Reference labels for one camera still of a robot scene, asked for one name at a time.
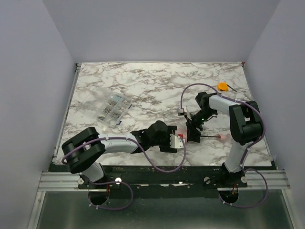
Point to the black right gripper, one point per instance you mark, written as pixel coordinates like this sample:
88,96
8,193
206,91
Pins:
192,127

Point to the pink folding umbrella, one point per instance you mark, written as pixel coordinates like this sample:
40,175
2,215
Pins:
219,137

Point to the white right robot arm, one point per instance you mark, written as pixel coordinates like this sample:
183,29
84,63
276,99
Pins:
246,125

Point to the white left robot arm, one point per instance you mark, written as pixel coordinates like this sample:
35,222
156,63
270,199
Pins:
82,151

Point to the yellow tape measure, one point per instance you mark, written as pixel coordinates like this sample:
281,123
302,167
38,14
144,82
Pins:
224,87

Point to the clear bag of screws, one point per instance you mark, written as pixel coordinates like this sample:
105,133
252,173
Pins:
113,108

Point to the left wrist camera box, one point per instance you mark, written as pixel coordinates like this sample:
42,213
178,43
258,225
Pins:
177,141

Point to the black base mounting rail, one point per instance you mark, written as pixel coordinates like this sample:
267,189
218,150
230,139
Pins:
147,182

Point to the aluminium frame rail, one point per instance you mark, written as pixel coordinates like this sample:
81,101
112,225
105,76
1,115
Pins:
40,195

